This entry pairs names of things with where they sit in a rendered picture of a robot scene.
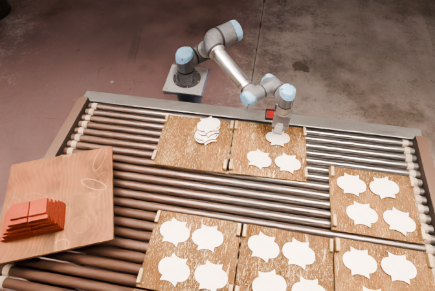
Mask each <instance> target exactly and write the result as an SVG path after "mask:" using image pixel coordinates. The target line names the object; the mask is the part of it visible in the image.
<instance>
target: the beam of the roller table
mask: <svg viewBox="0 0 435 291"><path fill-rule="evenodd" d="M84 97H88V98H89V100H90V102H91V103H100V104H106V105H116V106H123V107H132V108H139V109H149V110H155V111H166V112H171V113H182V114H192V115H198V116H209V117H210V116H212V117H214V118H225V119H231V120H241V121H248V122H258V123H264V124H272V122H273V121H272V120H265V111H259V110H252V109H241V108H235V107H224V106H218V105H207V104H201V103H190V102H179V101H173V100H162V99H156V98H145V97H139V96H128V95H122V94H111V93H105V92H95V91H87V92H86V93H85V95H84ZM289 126H291V127H301V128H303V127H306V128H307V129H318V130H323V131H334V132H340V133H350V134H356V135H366V136H377V137H383V138H393V139H399V140H401V139H404V140H410V141H412V139H413V138H414V137H415V136H422V134H421V129H416V128H410V127H399V126H393V125H382V124H371V123H365V122H354V121H348V120H338V119H331V118H320V117H314V116H303V115H297V114H292V115H291V120H290V122H289Z"/></svg>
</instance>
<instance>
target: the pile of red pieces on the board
mask: <svg viewBox="0 0 435 291"><path fill-rule="evenodd" d="M65 207H66V204H65V203H64V202H62V201H59V200H55V199H54V200H52V199H48V198H44V199H38V200H32V201H28V202H22V203H18V204H13V205H12V206H11V207H10V208H9V210H7V212H6V214H5V218H4V222H3V229H2V232H1V239H0V241H1V242H8V241H14V240H18V239H24V238H28V237H33V236H37V235H43V234H46V233H52V232H58V231H62V230H64V223H65Z"/></svg>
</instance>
